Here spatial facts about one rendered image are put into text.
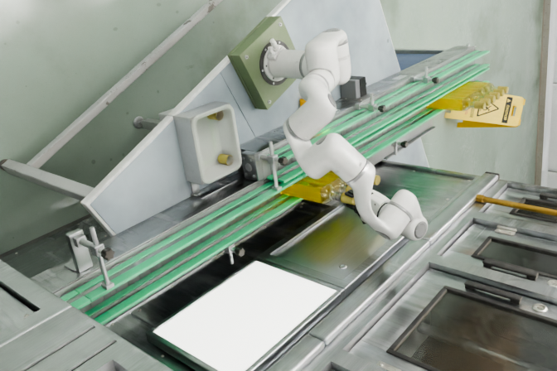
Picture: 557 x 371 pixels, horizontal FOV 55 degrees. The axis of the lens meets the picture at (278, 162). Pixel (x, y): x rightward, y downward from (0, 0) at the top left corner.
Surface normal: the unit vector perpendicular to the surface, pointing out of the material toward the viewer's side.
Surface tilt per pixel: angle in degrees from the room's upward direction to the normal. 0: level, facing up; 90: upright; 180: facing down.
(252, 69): 3
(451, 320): 90
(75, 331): 90
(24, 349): 90
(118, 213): 0
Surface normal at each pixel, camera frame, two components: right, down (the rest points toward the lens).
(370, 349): -0.12, -0.93
